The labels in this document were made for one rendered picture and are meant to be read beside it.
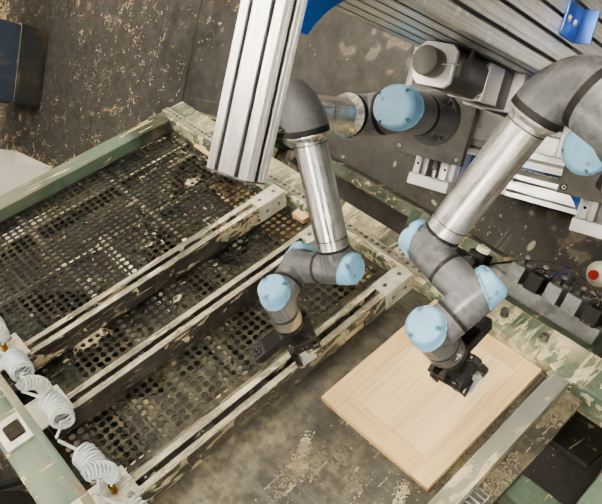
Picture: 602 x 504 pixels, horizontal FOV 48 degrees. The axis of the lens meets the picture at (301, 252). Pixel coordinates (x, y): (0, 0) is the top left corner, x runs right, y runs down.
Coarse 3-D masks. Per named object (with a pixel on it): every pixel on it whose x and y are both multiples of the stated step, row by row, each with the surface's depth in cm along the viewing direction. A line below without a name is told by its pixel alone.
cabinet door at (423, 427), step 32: (384, 352) 192; (416, 352) 192; (480, 352) 190; (512, 352) 189; (352, 384) 186; (384, 384) 185; (416, 384) 184; (480, 384) 183; (512, 384) 182; (352, 416) 178; (384, 416) 178; (416, 416) 177; (448, 416) 177; (480, 416) 175; (384, 448) 171; (416, 448) 171; (448, 448) 170; (416, 480) 165
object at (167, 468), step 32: (384, 288) 203; (352, 320) 195; (288, 352) 189; (320, 352) 190; (256, 384) 182; (288, 384) 186; (224, 416) 178; (256, 416) 182; (192, 448) 170; (128, 480) 161; (160, 480) 165
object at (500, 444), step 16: (544, 384) 178; (560, 384) 178; (528, 400) 175; (544, 400) 175; (512, 416) 172; (528, 416) 172; (496, 432) 170; (512, 432) 169; (480, 448) 167; (496, 448) 167; (512, 448) 170; (480, 464) 164; (496, 464) 166; (464, 480) 161; (480, 480) 162; (448, 496) 159; (464, 496) 159
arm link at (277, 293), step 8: (264, 280) 155; (272, 280) 154; (280, 280) 154; (288, 280) 156; (264, 288) 153; (272, 288) 153; (280, 288) 152; (288, 288) 154; (296, 288) 157; (264, 296) 152; (272, 296) 152; (280, 296) 152; (288, 296) 154; (296, 296) 158; (264, 304) 154; (272, 304) 153; (280, 304) 153; (288, 304) 155; (296, 304) 160; (272, 312) 156; (280, 312) 155; (288, 312) 157; (296, 312) 160; (272, 320) 159; (280, 320) 158; (288, 320) 159
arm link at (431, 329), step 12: (420, 312) 120; (432, 312) 119; (444, 312) 120; (408, 324) 120; (420, 324) 119; (432, 324) 118; (444, 324) 118; (456, 324) 119; (408, 336) 120; (420, 336) 118; (432, 336) 117; (444, 336) 119; (456, 336) 121; (420, 348) 121; (432, 348) 120; (444, 348) 121; (456, 348) 124; (432, 360) 126; (444, 360) 125
